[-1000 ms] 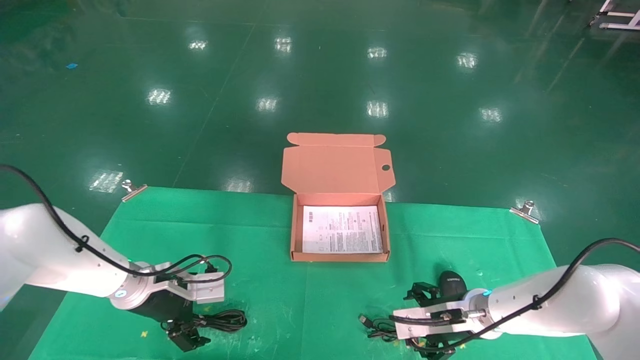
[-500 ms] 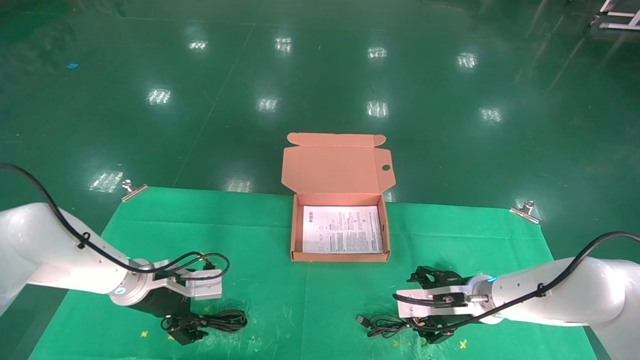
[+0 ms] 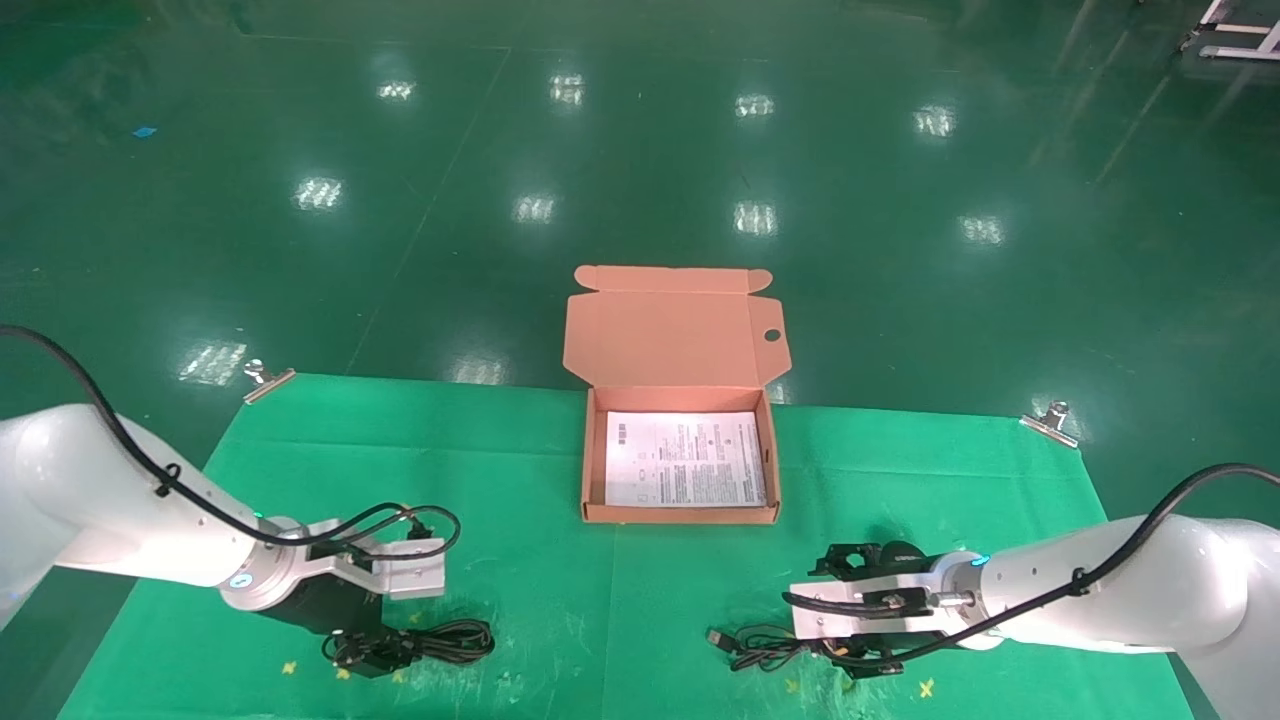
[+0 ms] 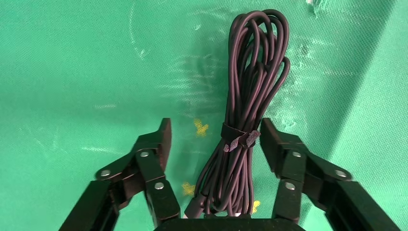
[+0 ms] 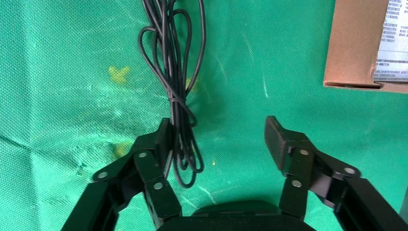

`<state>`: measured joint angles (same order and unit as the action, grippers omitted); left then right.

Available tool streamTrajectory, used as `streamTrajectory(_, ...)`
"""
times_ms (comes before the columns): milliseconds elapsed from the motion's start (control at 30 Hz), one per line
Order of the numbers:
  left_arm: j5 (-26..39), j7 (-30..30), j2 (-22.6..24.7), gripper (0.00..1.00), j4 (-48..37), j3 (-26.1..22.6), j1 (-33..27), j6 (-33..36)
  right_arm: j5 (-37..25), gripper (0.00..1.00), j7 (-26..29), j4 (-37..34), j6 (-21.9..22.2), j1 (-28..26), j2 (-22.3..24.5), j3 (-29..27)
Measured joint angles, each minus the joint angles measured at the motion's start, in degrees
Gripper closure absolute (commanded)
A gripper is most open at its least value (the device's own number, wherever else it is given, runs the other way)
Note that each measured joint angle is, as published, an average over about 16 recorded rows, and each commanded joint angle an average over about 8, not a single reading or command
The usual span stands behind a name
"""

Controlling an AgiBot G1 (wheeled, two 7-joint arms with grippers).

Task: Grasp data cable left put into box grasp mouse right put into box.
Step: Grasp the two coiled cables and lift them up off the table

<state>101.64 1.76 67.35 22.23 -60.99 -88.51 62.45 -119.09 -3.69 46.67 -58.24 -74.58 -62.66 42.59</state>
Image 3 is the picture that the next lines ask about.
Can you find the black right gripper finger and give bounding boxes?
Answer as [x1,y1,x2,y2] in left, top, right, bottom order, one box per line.
[828,638,906,681]
[808,543,871,581]

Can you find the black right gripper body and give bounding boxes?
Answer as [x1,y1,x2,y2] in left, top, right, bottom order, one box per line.
[860,542,936,581]

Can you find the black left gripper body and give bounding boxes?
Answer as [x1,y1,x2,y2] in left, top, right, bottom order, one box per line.
[272,570,389,638]

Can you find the black data cable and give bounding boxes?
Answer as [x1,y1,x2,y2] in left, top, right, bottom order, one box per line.
[385,618,496,663]

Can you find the black wired computer mouse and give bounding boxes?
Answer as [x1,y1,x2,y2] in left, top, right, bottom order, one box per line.
[705,625,851,674]

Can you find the orange cardboard mailer box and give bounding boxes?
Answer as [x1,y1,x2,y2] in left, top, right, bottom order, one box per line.
[562,264,793,526]

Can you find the green table cloth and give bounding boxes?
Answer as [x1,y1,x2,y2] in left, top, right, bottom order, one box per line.
[55,373,1196,720]

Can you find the white printed instruction sheet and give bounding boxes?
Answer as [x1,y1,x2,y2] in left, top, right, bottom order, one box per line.
[604,410,769,508]

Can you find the silver cloth clip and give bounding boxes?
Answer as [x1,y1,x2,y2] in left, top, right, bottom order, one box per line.
[1018,400,1081,449]
[243,358,298,405]

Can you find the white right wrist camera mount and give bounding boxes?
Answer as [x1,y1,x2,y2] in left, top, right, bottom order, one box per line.
[792,575,963,641]

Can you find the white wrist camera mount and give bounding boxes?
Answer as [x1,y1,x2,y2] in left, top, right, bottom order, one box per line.
[792,575,963,641]
[305,520,448,601]

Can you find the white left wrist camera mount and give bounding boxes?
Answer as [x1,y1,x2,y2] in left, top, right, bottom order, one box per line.
[305,520,448,601]

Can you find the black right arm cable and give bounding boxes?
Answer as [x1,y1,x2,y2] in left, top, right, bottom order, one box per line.
[780,463,1280,669]

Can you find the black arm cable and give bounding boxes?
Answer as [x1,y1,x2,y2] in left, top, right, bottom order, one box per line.
[780,463,1280,669]
[0,325,463,576]

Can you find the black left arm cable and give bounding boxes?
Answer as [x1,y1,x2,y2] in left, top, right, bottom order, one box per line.
[0,325,463,576]

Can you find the white metal table frame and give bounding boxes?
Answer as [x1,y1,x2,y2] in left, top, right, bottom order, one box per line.
[1178,0,1280,61]

